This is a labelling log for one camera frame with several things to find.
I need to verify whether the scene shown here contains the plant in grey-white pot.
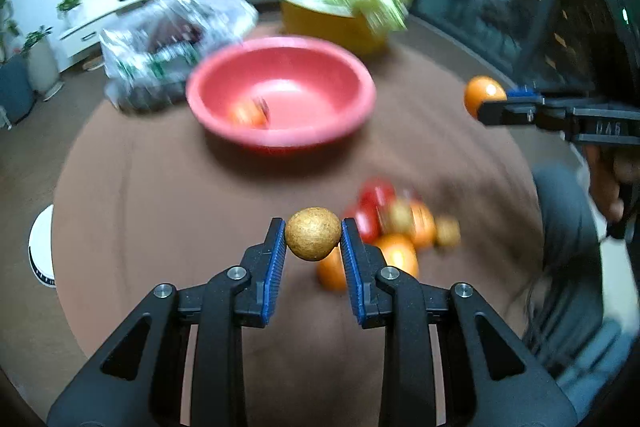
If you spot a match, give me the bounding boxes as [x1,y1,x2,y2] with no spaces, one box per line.
[20,27,63,95]

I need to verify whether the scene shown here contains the person's right hand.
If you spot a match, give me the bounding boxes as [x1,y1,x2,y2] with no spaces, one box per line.
[585,144,640,220]

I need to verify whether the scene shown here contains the white round stool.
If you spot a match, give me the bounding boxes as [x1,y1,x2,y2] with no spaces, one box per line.
[28,204,56,290]

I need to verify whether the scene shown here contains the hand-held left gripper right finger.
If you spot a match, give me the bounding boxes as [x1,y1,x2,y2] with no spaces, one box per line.
[341,217,581,427]

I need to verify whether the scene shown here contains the small plant in white pot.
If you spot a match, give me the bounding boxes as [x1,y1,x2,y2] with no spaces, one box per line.
[56,0,87,28]

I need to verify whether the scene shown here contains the red plastic basin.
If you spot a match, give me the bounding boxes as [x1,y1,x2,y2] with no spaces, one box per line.
[185,36,377,155]

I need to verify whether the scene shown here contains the tall tree in blue pot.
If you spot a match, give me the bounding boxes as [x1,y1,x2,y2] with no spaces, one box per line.
[0,0,36,125]

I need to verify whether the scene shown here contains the brown round fruit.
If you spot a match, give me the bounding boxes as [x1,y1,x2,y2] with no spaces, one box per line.
[434,217,462,249]
[385,199,415,233]
[285,207,343,263]

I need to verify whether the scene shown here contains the orange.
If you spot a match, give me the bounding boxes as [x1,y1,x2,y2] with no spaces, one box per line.
[372,233,420,280]
[316,247,351,292]
[229,97,271,129]
[463,76,507,118]
[407,201,437,250]

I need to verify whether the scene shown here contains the clear plastic bag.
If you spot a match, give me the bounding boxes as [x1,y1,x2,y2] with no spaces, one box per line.
[99,0,259,112]

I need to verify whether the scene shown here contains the pile of dark purple fruits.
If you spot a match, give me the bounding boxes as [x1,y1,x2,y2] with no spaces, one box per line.
[120,14,206,110]

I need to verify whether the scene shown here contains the yellow basin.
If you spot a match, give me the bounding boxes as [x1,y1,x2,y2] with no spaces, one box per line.
[272,0,401,58]

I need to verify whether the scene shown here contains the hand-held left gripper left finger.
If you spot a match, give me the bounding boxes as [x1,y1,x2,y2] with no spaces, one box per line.
[47,218,288,427]

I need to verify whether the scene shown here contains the red tomato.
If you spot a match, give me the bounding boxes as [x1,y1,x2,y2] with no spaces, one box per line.
[344,204,383,244]
[359,179,398,218]

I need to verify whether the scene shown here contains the person's grey clothing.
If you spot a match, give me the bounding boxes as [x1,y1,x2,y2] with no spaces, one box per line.
[520,167,631,413]

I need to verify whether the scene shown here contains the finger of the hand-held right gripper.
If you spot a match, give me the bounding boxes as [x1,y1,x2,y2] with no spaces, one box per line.
[477,98,576,130]
[506,87,596,105]

